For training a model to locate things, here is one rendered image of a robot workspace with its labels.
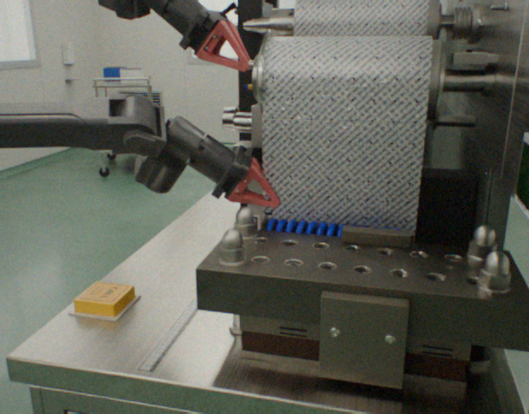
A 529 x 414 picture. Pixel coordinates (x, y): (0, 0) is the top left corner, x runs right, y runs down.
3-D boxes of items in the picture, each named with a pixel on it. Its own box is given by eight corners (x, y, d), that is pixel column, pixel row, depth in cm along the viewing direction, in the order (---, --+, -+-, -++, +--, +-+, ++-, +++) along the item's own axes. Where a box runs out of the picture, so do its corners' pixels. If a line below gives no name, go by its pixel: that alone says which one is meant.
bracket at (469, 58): (450, 63, 79) (450, 49, 79) (491, 63, 78) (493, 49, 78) (452, 65, 75) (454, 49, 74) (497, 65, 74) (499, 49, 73)
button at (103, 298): (97, 293, 89) (96, 280, 88) (135, 297, 87) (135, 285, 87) (73, 313, 83) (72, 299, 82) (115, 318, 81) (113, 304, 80)
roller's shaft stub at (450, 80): (437, 94, 81) (440, 65, 80) (487, 95, 79) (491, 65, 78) (439, 97, 77) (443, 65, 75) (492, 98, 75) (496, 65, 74)
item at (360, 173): (263, 231, 86) (262, 118, 79) (413, 244, 80) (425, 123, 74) (263, 232, 85) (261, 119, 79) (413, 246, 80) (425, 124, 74)
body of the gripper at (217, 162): (220, 202, 78) (178, 175, 77) (229, 180, 88) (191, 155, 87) (244, 168, 76) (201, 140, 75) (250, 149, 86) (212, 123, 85)
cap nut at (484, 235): (465, 249, 73) (469, 219, 72) (494, 252, 73) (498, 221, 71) (468, 260, 70) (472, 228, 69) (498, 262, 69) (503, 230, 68)
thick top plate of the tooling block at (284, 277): (232, 262, 84) (231, 226, 82) (503, 290, 75) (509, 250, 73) (196, 310, 69) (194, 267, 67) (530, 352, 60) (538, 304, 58)
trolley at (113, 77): (107, 159, 603) (98, 66, 572) (160, 157, 612) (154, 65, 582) (98, 178, 517) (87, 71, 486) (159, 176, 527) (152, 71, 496)
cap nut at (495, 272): (474, 279, 65) (479, 244, 63) (506, 282, 64) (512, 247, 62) (478, 291, 61) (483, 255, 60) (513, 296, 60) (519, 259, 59)
